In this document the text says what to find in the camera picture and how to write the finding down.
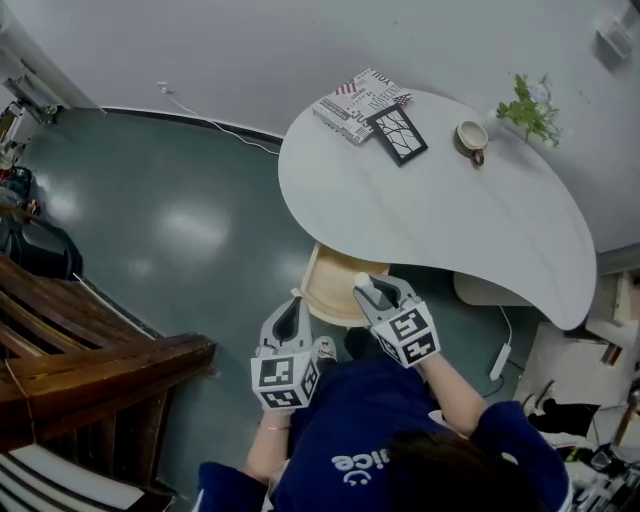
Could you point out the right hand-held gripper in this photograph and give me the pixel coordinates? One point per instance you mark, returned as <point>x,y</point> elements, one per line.
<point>407,335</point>

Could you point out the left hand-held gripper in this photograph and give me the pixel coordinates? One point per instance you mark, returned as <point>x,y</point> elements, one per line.
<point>280,380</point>

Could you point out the small white object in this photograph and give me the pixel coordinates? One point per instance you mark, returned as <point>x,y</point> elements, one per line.
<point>361,280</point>

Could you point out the cream wooden drawer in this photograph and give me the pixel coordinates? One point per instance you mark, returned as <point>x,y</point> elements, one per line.
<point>330,290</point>

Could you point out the person's left forearm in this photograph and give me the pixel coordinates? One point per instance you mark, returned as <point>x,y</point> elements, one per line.
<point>267,450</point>

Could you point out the person's right forearm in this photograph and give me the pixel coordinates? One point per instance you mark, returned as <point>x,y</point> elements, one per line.
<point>452,400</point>

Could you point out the person's white shoe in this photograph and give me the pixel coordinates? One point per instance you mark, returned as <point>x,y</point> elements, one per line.
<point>325,349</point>

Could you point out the person's black trouser leg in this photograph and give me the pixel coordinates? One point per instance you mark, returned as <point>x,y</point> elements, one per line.
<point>357,342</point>

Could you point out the white curved desk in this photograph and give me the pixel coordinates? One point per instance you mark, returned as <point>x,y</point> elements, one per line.
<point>440,215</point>

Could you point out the person's blue sweatshirt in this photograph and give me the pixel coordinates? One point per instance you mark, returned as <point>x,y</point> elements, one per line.
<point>370,415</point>

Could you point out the white power strip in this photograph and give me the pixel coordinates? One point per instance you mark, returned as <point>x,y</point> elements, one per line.
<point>500,361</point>

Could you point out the beige ceramic cup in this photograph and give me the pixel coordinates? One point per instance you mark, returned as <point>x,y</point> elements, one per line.
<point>470,135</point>

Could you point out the dark wooden bench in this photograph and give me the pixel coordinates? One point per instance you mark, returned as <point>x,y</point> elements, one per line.
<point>90,370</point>

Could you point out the printed black and white book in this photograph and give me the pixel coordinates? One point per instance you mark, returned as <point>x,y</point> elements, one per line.
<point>350,107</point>

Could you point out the grey shelf cabinet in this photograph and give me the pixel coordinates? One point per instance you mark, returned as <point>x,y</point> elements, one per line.
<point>610,310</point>

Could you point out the white vase with green plant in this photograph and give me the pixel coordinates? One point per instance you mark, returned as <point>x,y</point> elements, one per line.
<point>530,107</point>

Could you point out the metal equipment stand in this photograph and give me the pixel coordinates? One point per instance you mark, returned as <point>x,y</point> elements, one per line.
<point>30,102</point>

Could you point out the black picture frame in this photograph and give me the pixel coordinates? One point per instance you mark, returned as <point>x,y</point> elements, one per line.
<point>400,135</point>

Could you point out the white wall box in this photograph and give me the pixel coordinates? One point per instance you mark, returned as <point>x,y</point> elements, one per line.
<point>614,36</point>

